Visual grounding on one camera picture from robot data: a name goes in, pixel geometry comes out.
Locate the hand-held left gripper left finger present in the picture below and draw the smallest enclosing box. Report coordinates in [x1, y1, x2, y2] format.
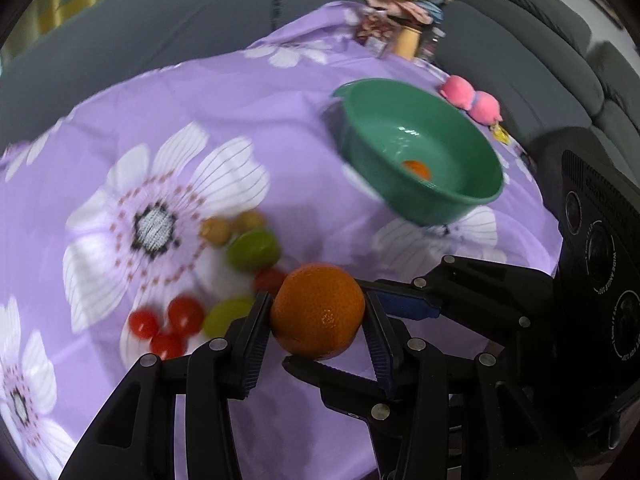
[59, 291, 275, 480]

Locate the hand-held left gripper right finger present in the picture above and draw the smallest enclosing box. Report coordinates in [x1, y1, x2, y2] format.
[361, 291, 576, 480]

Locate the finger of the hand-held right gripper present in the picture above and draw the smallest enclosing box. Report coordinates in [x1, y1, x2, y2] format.
[370, 254, 557, 356]
[281, 354, 402, 441]

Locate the green jujube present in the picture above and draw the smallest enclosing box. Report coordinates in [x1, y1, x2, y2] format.
[226, 229, 280, 272]
[202, 297, 257, 338]

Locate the red tomato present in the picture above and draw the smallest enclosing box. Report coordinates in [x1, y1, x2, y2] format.
[150, 331, 187, 360]
[253, 267, 288, 297]
[128, 309, 162, 339]
[167, 296, 205, 333]

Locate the orange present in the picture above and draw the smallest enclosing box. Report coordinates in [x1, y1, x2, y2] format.
[402, 160, 432, 181]
[270, 262, 367, 361]

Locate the green plastic bowl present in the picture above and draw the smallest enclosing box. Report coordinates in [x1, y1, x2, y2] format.
[332, 78, 504, 227]

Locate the brown longan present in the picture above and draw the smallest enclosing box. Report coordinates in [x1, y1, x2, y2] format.
[235, 210, 266, 233]
[200, 217, 232, 247]

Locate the purple floral cloth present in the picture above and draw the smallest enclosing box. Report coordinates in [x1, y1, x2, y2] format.
[0, 1, 566, 480]

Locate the pink plush toy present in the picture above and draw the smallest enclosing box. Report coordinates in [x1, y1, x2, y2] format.
[439, 75, 503, 125]

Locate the yellow cylinder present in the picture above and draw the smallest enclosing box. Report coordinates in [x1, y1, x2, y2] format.
[394, 27, 421, 59]

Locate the floral patterned pouch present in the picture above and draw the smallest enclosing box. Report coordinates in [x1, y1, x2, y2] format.
[356, 10, 401, 56]

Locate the grey sofa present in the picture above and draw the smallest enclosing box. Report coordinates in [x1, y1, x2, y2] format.
[0, 0, 640, 176]

